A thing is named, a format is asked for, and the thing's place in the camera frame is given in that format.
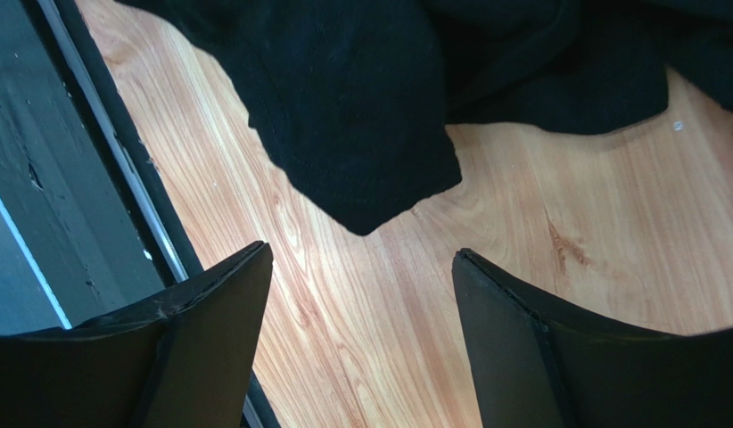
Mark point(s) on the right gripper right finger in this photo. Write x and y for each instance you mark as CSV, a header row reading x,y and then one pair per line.
x,y
541,361

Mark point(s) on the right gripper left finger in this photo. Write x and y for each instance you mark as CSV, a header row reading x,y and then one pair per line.
x,y
86,376

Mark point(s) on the black t shirt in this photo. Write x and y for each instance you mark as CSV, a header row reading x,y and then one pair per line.
x,y
351,98

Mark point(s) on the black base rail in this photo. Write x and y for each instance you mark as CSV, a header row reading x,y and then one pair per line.
x,y
123,148

